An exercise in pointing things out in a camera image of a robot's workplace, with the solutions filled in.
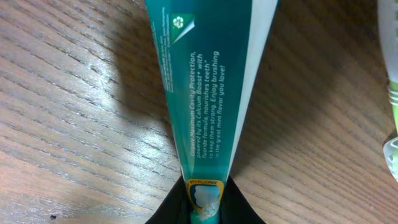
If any green white toothbrush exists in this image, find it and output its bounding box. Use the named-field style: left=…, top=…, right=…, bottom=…
left=377, top=0, right=397, bottom=181

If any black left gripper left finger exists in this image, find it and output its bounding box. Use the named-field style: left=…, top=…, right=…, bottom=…
left=146, top=176, right=190, bottom=224

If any green toothpaste tube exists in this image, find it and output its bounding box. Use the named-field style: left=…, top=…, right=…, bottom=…
left=146, top=0, right=277, bottom=223

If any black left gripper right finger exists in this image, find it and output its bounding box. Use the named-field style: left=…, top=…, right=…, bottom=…
left=220, top=176, right=266, bottom=224

